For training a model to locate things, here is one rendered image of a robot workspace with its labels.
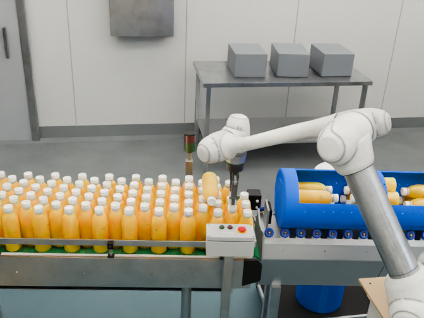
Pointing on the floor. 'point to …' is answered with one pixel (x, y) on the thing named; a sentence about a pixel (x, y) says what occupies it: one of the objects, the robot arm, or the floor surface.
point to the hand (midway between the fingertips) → (232, 201)
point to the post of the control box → (226, 286)
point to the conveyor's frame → (124, 273)
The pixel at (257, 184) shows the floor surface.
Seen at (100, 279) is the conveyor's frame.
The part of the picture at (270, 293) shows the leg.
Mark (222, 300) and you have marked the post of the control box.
